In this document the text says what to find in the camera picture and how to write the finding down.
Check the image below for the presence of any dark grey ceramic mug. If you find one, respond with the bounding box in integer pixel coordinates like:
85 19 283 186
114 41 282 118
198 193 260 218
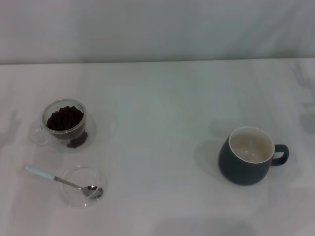
217 126 290 186

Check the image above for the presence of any clear round glass dish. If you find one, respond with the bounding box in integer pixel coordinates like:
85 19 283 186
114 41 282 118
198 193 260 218
60 165 109 210

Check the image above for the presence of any blue handled metal spoon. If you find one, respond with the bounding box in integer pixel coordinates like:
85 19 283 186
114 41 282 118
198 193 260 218
24 164 104 199

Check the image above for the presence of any dark coffee beans pile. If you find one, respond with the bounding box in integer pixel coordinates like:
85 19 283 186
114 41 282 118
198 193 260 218
46 106 84 131

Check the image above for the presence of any clear glass cup with handle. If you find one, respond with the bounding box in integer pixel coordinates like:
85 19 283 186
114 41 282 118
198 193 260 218
29 98 98 154

